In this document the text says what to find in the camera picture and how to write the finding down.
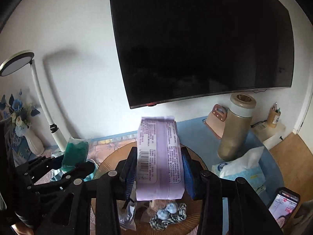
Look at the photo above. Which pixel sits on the brown pen holder cup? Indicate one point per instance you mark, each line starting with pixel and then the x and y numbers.
pixel 273 115

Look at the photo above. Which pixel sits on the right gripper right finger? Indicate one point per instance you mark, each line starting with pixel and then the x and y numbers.
pixel 247 214

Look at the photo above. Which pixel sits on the checkered scrunchie with pompoms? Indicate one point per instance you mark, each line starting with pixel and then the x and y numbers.
pixel 173 213

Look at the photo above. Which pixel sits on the blue cover book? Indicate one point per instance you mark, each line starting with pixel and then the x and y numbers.
pixel 20 150

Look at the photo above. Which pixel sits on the gold thermos bottle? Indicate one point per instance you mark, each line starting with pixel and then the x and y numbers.
pixel 237 124

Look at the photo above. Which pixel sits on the green wet wipes pack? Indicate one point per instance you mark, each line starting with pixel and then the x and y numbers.
pixel 75 154

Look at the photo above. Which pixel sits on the white blue tissue pack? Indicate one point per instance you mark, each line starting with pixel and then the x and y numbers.
pixel 246 166

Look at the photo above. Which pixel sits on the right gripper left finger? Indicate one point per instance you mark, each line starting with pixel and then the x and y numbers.
pixel 113 186

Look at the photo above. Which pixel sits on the black wall television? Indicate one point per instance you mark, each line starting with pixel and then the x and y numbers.
pixel 171 50

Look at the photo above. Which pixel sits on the blue artificial flowers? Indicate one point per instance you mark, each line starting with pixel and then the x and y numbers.
pixel 19 112

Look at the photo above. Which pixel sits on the white desk lamp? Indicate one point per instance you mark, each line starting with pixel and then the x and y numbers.
pixel 18 61

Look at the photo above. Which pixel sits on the purple tissue pack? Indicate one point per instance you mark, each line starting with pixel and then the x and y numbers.
pixel 159 170

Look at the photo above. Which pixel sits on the smartphone with lit screen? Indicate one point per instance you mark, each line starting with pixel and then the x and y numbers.
pixel 284 205

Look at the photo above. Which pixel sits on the white ribbed vase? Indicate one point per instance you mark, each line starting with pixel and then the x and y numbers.
pixel 34 143

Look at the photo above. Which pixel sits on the golden wicker bowl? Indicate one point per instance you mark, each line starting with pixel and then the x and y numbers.
pixel 193 208

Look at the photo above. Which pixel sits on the pink embossed table mat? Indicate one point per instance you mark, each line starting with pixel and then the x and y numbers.
pixel 99 150

